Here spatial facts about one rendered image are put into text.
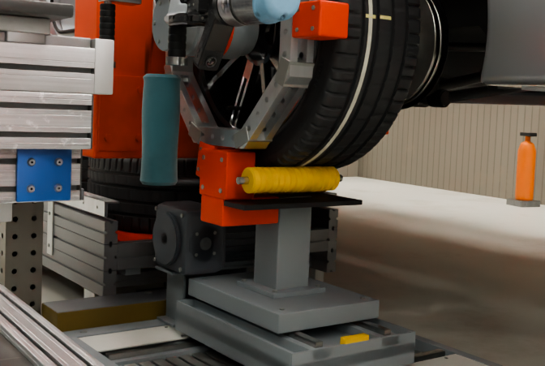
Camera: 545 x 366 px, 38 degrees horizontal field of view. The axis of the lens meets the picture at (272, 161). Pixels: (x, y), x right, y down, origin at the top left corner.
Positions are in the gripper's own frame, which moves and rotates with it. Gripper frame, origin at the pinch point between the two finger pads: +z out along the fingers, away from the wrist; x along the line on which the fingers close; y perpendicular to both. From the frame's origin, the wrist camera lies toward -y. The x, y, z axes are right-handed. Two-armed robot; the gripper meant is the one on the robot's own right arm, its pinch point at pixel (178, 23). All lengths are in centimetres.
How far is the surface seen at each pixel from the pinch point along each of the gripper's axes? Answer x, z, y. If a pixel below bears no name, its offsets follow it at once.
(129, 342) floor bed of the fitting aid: -10, 37, -75
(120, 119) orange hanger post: -14, 55, -21
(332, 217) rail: -98, 65, -52
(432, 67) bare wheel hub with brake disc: -71, -1, -4
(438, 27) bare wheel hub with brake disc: -71, -3, 6
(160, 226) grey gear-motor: -22, 45, -48
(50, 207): -15, 107, -51
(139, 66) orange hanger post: -19, 56, -6
